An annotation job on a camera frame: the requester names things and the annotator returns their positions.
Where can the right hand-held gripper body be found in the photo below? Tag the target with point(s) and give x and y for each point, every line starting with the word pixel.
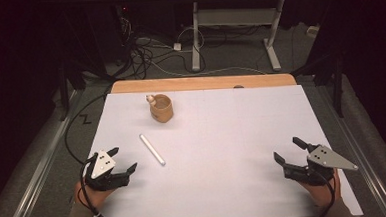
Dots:
pixel 323 158

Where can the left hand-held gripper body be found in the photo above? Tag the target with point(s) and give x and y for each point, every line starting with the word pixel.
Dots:
pixel 100 165

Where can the person's left hand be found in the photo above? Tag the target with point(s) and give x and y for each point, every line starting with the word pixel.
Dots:
pixel 97 197

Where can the person's right hand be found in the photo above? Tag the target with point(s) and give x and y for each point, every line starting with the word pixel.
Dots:
pixel 324 193

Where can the white stick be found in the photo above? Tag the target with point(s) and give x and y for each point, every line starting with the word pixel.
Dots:
pixel 152 149

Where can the white table mat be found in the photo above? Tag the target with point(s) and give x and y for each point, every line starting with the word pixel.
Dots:
pixel 216 154

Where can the brown wooden cup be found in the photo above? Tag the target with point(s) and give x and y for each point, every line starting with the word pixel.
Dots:
pixel 162 111

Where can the black metal stand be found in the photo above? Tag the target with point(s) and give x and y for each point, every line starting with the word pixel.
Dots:
pixel 63 95
pixel 338 87

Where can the white power strip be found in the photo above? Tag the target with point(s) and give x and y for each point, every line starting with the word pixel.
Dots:
pixel 312 31

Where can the white power adapter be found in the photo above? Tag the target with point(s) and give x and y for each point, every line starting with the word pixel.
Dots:
pixel 177 46

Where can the aluminium rail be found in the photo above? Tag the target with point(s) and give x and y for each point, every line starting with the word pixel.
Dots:
pixel 37 170
pixel 364 166

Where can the white metal desk frame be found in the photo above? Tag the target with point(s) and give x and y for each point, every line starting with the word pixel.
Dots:
pixel 236 16

